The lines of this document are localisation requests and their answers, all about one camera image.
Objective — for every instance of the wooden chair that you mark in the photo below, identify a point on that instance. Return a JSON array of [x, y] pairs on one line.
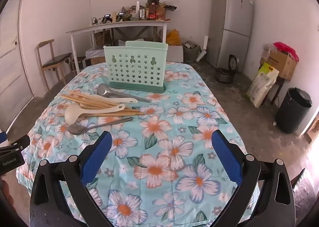
[[56, 59]]

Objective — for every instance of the metal cup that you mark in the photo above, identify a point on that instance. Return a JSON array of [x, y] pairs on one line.
[[142, 13]]

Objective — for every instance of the red drink bottles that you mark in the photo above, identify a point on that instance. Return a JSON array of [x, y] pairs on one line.
[[152, 8]]

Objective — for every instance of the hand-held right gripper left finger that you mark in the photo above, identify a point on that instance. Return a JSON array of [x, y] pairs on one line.
[[97, 158]]

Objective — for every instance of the red plastic bag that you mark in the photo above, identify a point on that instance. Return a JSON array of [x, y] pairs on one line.
[[285, 48]]

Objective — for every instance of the metal spoon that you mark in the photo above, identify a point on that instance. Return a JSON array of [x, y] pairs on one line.
[[104, 89], [77, 129]]

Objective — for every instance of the white door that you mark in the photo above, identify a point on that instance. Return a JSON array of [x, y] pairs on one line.
[[11, 67]]

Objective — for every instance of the rice cooker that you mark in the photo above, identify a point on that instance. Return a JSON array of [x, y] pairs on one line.
[[224, 74]]

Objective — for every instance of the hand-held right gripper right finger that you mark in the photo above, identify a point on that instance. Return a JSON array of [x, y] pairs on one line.
[[226, 158]]

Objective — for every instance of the green plastic utensil holder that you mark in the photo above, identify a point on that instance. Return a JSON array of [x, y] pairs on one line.
[[135, 67]]

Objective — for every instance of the black trash bin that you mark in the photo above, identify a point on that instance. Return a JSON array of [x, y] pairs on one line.
[[292, 111]]

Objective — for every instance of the green sack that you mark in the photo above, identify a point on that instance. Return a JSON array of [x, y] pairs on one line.
[[192, 52]]

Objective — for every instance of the pile of wooden chopsticks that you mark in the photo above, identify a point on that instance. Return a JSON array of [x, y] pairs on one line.
[[94, 103]]

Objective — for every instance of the dark wooden stool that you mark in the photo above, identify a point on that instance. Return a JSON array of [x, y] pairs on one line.
[[276, 87]]

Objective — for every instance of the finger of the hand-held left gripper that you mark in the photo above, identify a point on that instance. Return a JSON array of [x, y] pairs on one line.
[[15, 143]]

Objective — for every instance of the white yellow rice bag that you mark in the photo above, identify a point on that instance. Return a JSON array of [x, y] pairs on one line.
[[263, 84]]

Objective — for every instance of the white side table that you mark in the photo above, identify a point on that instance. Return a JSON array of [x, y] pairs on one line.
[[119, 25]]

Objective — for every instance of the cardboard box with clear cover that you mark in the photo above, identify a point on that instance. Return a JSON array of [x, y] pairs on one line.
[[96, 56]]

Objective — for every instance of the floral blue blanket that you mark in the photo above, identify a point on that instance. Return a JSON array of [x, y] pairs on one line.
[[159, 142]]

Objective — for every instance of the white foam box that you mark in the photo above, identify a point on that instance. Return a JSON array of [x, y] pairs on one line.
[[175, 53]]

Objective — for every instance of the large cardboard box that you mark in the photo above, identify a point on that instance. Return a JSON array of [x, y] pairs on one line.
[[279, 64]]

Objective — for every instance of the yellow plastic bag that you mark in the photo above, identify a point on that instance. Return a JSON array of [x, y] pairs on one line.
[[172, 37]]

